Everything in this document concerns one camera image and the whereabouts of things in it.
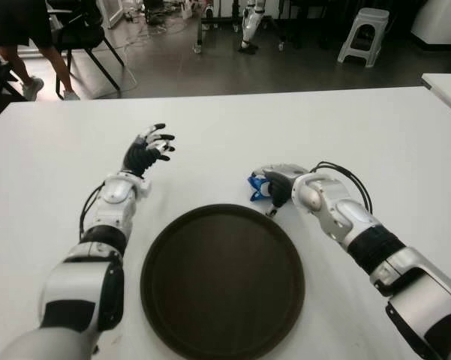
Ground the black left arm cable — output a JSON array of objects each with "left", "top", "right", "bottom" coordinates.
[{"left": 78, "top": 183, "right": 108, "bottom": 237}]

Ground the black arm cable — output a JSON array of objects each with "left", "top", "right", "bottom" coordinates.
[
  {"left": 309, "top": 160, "right": 374, "bottom": 217},
  {"left": 78, "top": 183, "right": 108, "bottom": 237}
]

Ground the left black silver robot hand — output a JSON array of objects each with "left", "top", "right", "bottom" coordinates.
[{"left": 122, "top": 122, "right": 176, "bottom": 177}]

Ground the person in dark shorts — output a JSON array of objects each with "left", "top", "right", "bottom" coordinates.
[{"left": 0, "top": 0, "right": 80, "bottom": 101}]

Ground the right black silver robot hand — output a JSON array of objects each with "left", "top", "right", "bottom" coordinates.
[{"left": 254, "top": 163, "right": 311, "bottom": 218}]

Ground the round dark brown tray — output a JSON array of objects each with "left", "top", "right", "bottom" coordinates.
[{"left": 140, "top": 202, "right": 307, "bottom": 360}]

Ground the white floor cable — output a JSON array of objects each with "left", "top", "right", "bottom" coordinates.
[{"left": 89, "top": 20, "right": 139, "bottom": 99}]

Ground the black wheeled gantry frame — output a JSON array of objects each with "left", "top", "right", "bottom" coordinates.
[{"left": 193, "top": 0, "right": 286, "bottom": 53}]

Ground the white humanoid robot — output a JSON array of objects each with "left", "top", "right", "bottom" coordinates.
[{"left": 236, "top": 0, "right": 267, "bottom": 56}]

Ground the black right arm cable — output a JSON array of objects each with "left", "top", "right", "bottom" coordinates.
[{"left": 309, "top": 160, "right": 374, "bottom": 217}]

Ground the white cabinet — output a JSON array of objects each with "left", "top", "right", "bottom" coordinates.
[{"left": 410, "top": 0, "right": 451, "bottom": 50}]

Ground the white framed glass door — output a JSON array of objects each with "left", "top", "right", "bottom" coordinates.
[{"left": 97, "top": 0, "right": 127, "bottom": 29}]

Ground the white plastic stool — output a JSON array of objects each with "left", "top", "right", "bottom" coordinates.
[{"left": 336, "top": 7, "right": 391, "bottom": 68}]

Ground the white side table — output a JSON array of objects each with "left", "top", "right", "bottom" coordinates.
[{"left": 421, "top": 73, "right": 451, "bottom": 121}]

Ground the blue Oreo packet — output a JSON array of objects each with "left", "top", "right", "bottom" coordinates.
[{"left": 246, "top": 171, "right": 273, "bottom": 203}]

